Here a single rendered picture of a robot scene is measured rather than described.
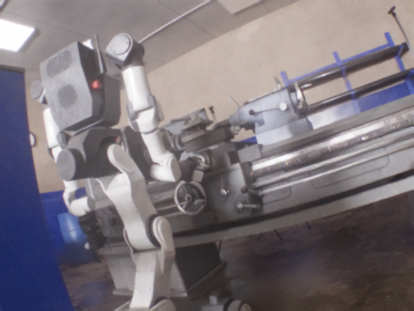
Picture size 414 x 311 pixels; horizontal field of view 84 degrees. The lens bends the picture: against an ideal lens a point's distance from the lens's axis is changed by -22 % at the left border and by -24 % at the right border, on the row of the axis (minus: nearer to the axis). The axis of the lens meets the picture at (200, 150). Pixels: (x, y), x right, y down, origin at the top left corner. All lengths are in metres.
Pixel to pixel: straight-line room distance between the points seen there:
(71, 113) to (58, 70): 0.17
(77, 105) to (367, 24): 4.85
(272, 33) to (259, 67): 0.71
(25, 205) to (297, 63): 4.99
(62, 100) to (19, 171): 0.86
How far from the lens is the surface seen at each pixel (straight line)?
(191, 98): 5.70
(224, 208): 1.63
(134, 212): 1.15
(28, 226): 0.23
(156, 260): 1.18
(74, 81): 1.05
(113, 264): 2.50
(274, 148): 1.65
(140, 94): 1.08
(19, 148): 0.24
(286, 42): 5.25
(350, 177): 1.63
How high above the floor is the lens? 0.72
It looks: 7 degrees up
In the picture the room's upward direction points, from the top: 16 degrees counter-clockwise
